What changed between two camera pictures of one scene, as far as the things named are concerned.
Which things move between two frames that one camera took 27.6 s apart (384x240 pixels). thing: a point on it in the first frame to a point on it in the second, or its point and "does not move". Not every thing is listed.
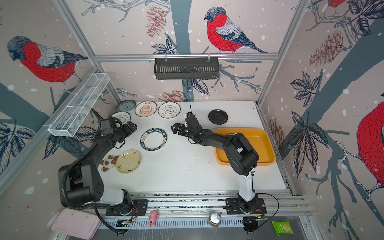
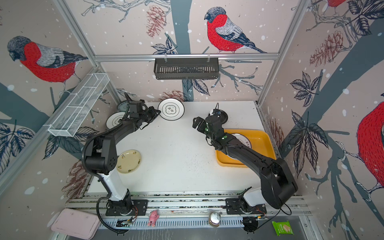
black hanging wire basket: [186, 68] does not move
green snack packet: [282, 227] does not move
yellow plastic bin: [259, 139] does not move
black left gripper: [129, 131] to [153, 114]
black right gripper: [178, 127] to [205, 123]
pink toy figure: [153, 217] does not move
